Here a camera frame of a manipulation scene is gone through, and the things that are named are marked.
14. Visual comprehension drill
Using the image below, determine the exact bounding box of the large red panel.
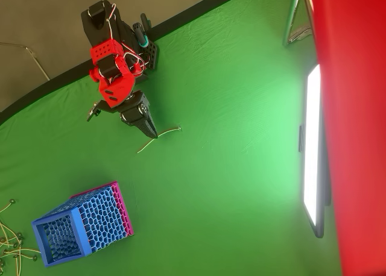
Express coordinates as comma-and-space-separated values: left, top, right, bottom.
308, 0, 386, 276

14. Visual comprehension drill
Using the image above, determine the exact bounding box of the green table cloth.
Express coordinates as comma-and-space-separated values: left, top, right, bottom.
0, 0, 343, 276

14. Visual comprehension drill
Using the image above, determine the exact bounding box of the thin white stick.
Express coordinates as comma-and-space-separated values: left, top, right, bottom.
137, 124, 183, 154

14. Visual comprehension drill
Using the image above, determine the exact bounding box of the thin white cable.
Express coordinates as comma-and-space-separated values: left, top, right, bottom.
0, 42, 51, 81

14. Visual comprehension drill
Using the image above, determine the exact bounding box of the chrome tube stand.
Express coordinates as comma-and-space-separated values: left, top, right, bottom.
282, 0, 315, 48

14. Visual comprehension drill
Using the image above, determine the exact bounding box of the black table clamp teal handle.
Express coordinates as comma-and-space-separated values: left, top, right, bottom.
132, 13, 159, 71

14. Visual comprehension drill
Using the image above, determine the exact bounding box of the blue and magenta lattice basket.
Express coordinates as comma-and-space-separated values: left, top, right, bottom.
31, 181, 134, 268

